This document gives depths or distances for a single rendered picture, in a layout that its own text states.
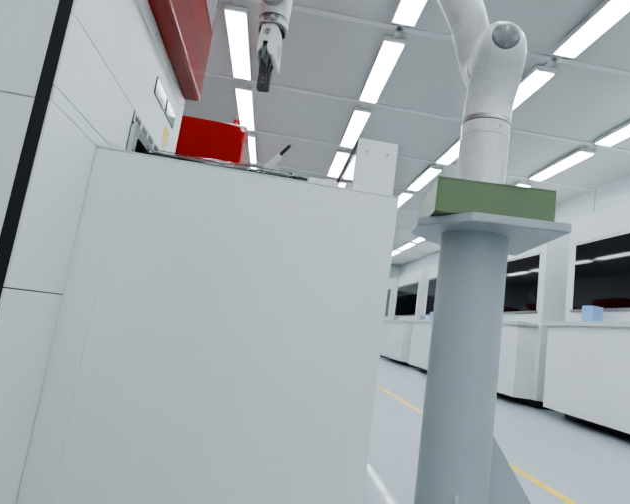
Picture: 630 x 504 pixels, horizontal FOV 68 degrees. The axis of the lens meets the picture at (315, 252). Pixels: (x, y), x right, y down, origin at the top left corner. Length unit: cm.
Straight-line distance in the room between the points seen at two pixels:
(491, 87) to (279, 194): 61
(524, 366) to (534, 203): 469
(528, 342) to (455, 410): 469
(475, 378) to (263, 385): 47
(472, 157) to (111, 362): 92
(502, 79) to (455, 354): 67
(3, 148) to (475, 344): 97
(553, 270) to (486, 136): 472
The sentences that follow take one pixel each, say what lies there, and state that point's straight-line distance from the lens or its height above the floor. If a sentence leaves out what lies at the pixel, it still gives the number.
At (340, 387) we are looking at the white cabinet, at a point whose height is 42.
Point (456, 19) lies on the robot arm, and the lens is 143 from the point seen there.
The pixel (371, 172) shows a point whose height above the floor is 88.
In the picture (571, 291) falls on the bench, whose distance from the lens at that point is 540.
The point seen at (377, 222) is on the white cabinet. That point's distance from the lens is 99.
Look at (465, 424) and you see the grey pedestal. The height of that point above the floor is 36.
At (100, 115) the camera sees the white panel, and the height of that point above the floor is 88.
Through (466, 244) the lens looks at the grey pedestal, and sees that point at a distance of 115.
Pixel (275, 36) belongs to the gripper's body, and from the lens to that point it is 139.
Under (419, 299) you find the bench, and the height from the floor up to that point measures 136.
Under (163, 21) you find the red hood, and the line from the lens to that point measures 136.
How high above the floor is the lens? 53
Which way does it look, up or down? 9 degrees up
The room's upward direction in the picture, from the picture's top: 8 degrees clockwise
